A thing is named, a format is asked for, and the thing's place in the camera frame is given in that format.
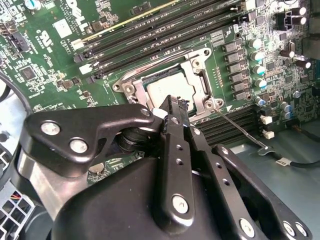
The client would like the metal socket cover frame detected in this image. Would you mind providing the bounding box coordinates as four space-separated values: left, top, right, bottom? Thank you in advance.
132 53 221 116

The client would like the silver CPU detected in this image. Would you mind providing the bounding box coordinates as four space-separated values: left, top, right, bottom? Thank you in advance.
146 74 197 113

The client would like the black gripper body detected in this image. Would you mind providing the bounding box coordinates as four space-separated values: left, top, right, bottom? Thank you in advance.
51 154 301 240

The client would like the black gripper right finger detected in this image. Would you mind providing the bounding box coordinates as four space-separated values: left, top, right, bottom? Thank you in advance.
179 98 314 240

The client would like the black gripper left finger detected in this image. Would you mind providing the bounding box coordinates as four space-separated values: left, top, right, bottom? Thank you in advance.
16 94 196 227

